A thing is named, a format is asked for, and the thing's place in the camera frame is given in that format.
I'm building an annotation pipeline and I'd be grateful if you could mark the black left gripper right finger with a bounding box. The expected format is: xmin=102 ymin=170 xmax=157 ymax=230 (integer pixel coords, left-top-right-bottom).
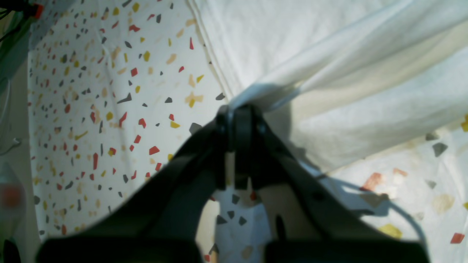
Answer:
xmin=234 ymin=105 xmax=429 ymax=263

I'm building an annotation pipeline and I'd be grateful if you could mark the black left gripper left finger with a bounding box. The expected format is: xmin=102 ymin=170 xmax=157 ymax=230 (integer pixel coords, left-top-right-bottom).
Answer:
xmin=37 ymin=105 xmax=232 ymax=263

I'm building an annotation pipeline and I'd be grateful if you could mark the white printed T-shirt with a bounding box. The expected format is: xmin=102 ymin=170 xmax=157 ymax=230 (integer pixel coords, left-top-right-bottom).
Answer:
xmin=188 ymin=0 xmax=467 ymax=171

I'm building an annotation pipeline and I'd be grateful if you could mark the terrazzo pattern tablecloth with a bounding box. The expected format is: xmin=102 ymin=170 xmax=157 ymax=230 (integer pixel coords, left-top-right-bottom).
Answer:
xmin=28 ymin=0 xmax=467 ymax=263

